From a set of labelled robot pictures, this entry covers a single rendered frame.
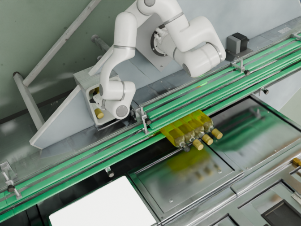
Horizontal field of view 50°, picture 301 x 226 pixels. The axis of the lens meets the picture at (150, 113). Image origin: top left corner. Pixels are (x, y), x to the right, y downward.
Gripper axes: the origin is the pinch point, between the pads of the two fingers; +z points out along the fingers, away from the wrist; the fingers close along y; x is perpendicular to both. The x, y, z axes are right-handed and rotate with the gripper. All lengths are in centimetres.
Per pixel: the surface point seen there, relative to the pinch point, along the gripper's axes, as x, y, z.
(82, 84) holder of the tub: 7.0, -6.3, -0.4
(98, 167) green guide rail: -32.5, -14.5, -6.4
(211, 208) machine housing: -53, 19, -46
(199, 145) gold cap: -34, 30, -28
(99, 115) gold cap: -11.5, -3.5, 2.0
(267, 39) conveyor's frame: -12, 104, 1
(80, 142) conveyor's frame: -20.7, -16.9, 2.3
